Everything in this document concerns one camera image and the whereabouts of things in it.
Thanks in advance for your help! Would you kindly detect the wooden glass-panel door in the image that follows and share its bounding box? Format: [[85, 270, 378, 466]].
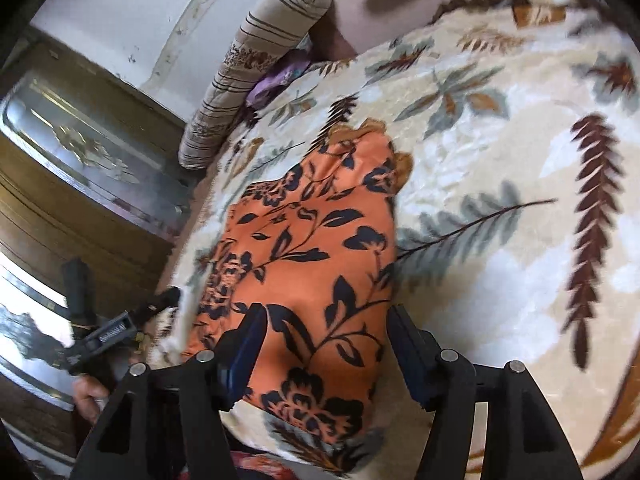
[[1, 30, 195, 479]]

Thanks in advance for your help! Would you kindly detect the person's left hand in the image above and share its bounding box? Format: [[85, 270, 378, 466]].
[[71, 353, 147, 426]]

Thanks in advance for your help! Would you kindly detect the orange black floral garment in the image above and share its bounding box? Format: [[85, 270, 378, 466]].
[[184, 119, 399, 444]]

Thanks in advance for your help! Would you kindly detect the cream leaf-patterned blanket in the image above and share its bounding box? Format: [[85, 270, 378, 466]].
[[146, 5, 639, 479]]

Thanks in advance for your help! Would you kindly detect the purple cloth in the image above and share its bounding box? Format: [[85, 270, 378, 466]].
[[245, 49, 311, 110]]

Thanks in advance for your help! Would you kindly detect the striped bolster pillow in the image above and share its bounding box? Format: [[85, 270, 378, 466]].
[[178, 0, 332, 170]]

